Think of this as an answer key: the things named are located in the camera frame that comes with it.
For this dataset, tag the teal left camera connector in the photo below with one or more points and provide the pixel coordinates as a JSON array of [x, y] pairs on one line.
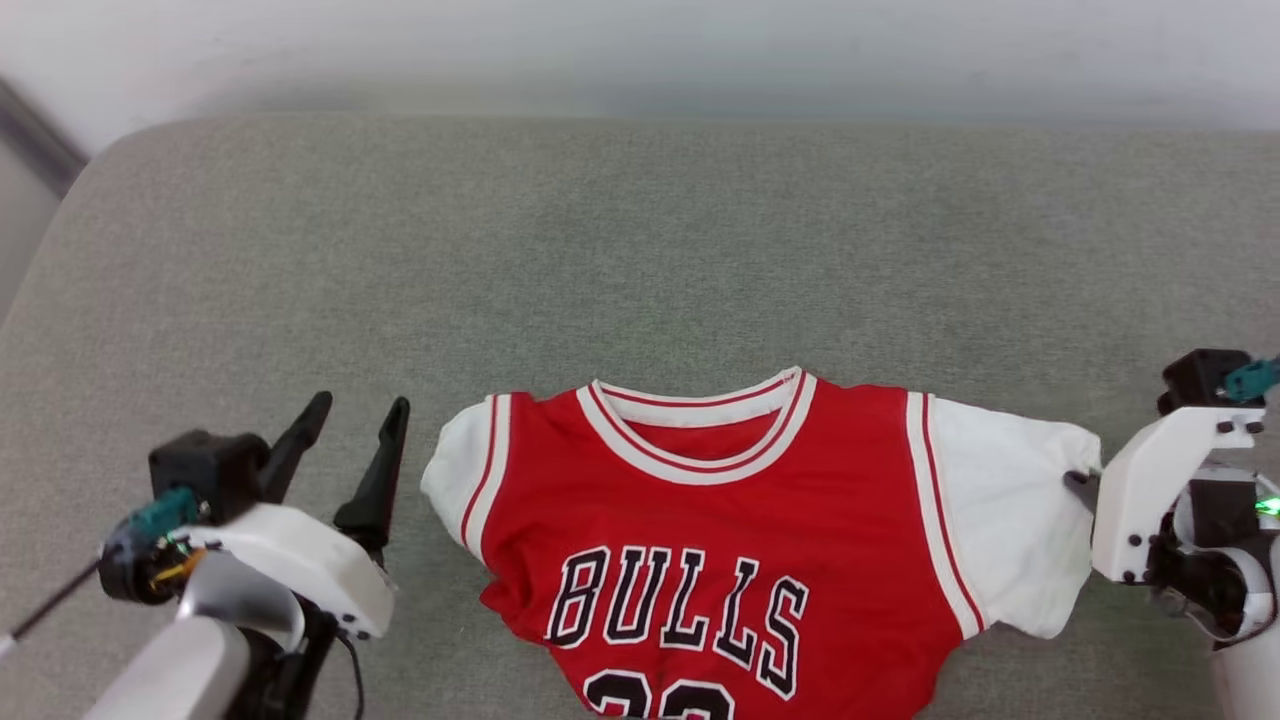
[[160, 515]]

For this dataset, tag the teal right camera connector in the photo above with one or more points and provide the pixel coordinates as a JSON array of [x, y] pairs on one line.
[[1255, 378]]

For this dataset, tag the red Bulls basketball jersey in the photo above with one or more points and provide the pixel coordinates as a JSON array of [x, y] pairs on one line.
[[740, 520]]

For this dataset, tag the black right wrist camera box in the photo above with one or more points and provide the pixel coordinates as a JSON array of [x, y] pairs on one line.
[[1200, 380]]

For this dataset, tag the grey fabric sofa seat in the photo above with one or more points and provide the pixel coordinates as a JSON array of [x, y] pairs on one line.
[[640, 260]]

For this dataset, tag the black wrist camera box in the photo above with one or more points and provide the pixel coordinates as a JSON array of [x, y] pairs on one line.
[[1200, 380], [210, 470]]

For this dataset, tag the teal camera connector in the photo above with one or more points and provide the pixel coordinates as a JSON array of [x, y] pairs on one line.
[[1255, 378], [160, 515]]

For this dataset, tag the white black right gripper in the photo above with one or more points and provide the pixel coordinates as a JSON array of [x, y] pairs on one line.
[[1150, 490]]

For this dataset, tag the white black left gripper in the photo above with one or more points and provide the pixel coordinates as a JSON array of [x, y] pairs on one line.
[[300, 560]]

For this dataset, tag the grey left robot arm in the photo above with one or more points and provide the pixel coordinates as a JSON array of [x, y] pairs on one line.
[[180, 670]]

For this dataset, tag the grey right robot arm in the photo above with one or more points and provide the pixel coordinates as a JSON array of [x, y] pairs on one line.
[[1250, 685]]

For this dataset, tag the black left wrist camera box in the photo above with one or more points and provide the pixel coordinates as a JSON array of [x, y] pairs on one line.
[[210, 470]]

